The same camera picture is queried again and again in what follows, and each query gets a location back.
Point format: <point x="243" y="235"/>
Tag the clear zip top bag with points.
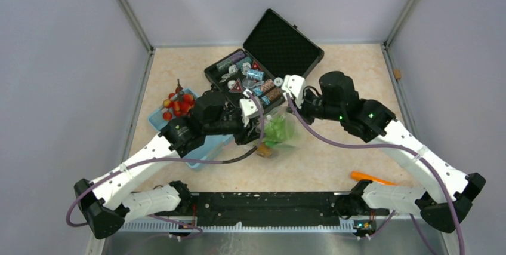
<point x="288" y="150"/>

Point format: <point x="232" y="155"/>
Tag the black poker chip case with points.
<point x="274" y="47"/>

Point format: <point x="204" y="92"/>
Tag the green napa cabbage toy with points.
<point x="279" y="129"/>

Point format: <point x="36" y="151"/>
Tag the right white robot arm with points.
<point x="445" y="194"/>

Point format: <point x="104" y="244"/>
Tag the red triangle dealer token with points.
<point x="235" y="86"/>

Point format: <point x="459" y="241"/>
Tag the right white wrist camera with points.
<point x="293" y="89"/>

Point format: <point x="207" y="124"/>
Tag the white single poker chip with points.
<point x="278" y="81"/>

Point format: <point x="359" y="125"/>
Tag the orange brown fruit toy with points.
<point x="264" y="151"/>

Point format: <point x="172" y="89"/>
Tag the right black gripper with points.
<point x="307" y="94"/>

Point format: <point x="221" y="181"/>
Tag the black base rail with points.
<point x="273" y="209"/>

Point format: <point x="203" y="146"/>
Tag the orange marker pen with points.
<point x="358" y="176"/>

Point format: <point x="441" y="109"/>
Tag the red cherry tomato bunch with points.
<point x="178" y="104"/>

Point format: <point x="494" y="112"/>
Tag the light blue plastic basket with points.
<point x="191" y="146"/>

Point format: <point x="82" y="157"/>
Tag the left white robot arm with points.
<point x="111" y="200"/>

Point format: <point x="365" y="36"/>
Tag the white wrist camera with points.
<point x="293" y="89"/>
<point x="250" y="106"/>

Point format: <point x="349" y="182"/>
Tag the white cable duct strip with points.
<point x="152" y="225"/>

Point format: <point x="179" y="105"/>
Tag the clear round dealer button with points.
<point x="249" y="83"/>

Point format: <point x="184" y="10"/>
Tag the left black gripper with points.
<point x="246" y="134"/>

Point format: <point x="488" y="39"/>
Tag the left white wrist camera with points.
<point x="250" y="106"/>

